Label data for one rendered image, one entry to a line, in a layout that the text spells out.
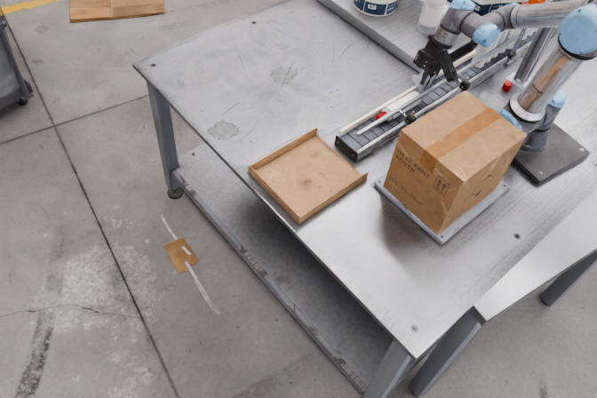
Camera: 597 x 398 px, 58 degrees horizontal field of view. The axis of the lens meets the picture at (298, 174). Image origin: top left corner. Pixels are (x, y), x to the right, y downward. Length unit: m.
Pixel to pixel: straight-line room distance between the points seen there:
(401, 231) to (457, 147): 0.33
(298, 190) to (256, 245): 0.65
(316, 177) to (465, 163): 0.50
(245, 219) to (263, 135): 0.62
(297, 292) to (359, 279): 0.68
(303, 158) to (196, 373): 1.02
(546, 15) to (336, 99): 0.77
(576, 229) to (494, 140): 0.47
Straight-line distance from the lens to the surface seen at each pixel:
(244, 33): 2.35
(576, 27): 1.62
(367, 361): 2.17
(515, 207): 1.92
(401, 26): 2.42
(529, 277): 1.78
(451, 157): 1.56
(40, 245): 2.78
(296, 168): 1.81
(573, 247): 1.92
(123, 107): 3.27
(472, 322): 1.76
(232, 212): 2.44
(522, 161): 2.05
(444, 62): 1.95
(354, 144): 1.85
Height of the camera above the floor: 2.22
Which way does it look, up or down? 51 degrees down
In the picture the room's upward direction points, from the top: 7 degrees clockwise
